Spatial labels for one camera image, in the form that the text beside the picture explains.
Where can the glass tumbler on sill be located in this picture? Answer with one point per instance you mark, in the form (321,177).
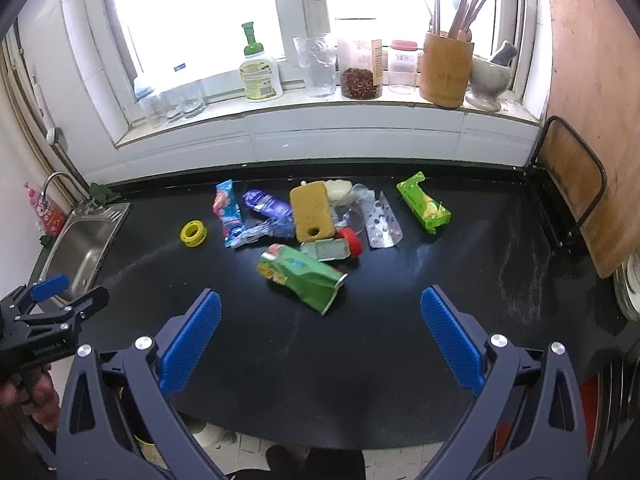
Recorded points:
(192,99)

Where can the blue plastic wrapper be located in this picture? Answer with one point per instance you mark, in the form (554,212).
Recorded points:
(273,227)

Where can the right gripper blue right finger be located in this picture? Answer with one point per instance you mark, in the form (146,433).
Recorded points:
(458,336)

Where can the wooden cutting board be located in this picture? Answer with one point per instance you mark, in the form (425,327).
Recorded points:
(595,87)

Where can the chrome faucet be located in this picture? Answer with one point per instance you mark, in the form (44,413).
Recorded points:
(75,193)

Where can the green scrub cloth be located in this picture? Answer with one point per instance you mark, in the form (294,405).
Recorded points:
(103,195)

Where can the pink blue snack wrapper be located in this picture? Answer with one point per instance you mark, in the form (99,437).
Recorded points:
(228,211)

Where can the stainless steel sink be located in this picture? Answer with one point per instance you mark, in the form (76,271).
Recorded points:
(81,248)

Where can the white foam brush head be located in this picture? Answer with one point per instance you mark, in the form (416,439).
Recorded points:
(328,192)

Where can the bundle of chopsticks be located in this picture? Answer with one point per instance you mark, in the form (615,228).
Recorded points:
(462,7)

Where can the bamboo utensil holder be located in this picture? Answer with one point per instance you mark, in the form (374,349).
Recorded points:
(445,70)

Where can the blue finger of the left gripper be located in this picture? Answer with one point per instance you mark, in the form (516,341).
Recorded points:
(89,304)
(49,288)

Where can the yellow tape roll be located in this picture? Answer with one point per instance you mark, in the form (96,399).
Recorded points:
(193,234)

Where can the stone pestle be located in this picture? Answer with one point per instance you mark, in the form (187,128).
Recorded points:
(505,54)

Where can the black wire board rack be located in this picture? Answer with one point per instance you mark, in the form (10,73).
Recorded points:
(568,180)

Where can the green wet wipes pack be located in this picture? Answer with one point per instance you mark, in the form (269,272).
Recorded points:
(431,213)

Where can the red dish soap bottle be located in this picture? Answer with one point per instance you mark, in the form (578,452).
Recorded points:
(51,218)

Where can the red lid plastic jar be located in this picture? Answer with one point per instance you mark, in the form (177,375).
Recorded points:
(402,65)

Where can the purple toothpaste tube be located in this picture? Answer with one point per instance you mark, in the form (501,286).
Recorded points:
(266,204)

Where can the red bottle cap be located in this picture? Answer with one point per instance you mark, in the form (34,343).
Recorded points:
(352,241)

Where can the clear plastic cup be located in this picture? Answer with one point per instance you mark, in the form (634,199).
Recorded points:
(348,211)
(317,57)

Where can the green pump soap bottle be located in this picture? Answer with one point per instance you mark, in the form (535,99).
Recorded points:
(259,74)

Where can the clear plastic cup on sill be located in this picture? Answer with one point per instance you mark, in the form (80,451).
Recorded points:
(317,57)

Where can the jar of red beans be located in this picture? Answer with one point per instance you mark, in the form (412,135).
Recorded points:
(360,67)

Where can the grey stone mortar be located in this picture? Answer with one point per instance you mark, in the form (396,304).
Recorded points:
(487,82)

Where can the person's left hand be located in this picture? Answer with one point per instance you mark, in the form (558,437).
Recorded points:
(41,401)

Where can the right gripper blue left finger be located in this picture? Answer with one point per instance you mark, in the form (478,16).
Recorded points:
(182,340)

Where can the stack of white plates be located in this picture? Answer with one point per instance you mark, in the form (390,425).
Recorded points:
(627,287)

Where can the silver pill blister pack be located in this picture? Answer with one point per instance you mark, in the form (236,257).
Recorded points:
(382,227)

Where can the green crushed snack can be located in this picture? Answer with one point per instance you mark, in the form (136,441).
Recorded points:
(313,282)

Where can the yellow sponge block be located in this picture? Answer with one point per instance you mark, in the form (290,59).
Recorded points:
(311,212)

